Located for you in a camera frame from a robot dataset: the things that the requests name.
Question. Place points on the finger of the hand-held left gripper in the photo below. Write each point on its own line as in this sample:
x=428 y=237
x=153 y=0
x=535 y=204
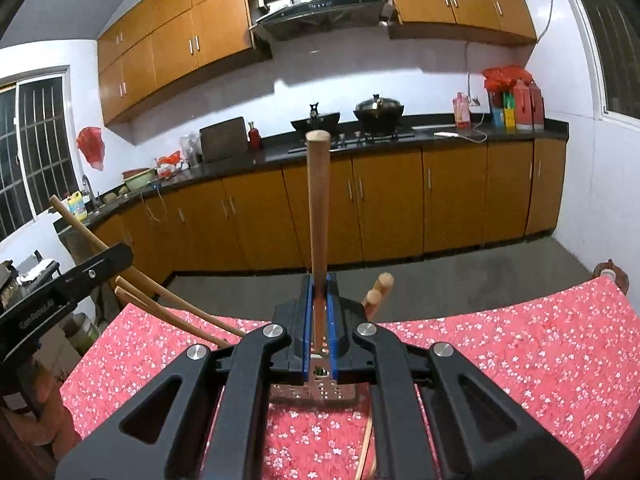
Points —
x=306 y=320
x=100 y=265

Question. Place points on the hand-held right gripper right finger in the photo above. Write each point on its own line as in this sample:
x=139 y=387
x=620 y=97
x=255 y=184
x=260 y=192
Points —
x=333 y=320

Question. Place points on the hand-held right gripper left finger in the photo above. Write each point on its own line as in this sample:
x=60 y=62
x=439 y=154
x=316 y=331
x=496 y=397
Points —
x=306 y=320

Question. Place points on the beige perforated utensil holder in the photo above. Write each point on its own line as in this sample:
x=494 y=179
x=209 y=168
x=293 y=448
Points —
x=320 y=395

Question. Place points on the person's left forearm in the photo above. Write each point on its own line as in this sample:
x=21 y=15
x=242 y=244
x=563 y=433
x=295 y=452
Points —
x=55 y=415

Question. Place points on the white cloth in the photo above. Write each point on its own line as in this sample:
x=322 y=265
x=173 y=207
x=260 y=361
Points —
x=37 y=271

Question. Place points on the yellow detergent bottle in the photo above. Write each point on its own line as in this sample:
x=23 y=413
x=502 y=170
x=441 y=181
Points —
x=78 y=207

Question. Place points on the metal faucet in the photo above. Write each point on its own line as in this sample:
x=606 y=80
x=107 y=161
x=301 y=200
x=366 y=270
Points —
x=89 y=187

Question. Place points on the hanging red plastic bag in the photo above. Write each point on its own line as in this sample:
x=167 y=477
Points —
x=91 y=147

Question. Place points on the red and white bag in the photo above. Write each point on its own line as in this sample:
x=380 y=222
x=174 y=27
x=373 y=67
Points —
x=169 y=164

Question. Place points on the wooden base cabinets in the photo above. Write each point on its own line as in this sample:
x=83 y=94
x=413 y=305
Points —
x=390 y=205

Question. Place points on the clear plastic bag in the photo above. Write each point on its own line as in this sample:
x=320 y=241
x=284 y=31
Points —
x=190 y=150

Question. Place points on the black kitchen countertop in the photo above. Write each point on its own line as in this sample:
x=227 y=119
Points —
x=270 y=155

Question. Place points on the red floral tablecloth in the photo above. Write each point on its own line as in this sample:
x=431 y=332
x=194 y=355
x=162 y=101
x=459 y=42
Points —
x=500 y=350

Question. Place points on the dark wooden cutting board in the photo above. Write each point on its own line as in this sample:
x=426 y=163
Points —
x=224 y=140

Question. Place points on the gas stove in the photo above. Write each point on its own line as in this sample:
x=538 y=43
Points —
x=360 y=140

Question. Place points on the red bottle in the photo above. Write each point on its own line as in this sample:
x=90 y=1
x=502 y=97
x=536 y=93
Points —
x=255 y=137

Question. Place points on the black wok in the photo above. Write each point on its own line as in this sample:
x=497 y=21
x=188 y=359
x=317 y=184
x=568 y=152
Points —
x=305 y=125

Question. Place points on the black pot with lid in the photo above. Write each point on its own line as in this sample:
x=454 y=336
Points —
x=379 y=112

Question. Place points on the pink bottle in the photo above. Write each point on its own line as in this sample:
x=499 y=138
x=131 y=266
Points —
x=462 y=112

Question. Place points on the colourful boxes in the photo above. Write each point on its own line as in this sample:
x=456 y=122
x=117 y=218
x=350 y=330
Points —
x=502 y=112

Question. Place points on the red thermos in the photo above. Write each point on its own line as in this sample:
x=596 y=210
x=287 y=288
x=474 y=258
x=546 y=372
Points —
x=524 y=107
x=538 y=107

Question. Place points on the steel range hood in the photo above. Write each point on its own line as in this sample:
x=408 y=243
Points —
x=320 y=5

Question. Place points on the barred window with white frame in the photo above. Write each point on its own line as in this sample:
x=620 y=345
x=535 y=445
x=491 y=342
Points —
x=30 y=155
x=610 y=50

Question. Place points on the wooden wall cabinets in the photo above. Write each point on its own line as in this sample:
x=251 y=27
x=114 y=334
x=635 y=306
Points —
x=210 y=35

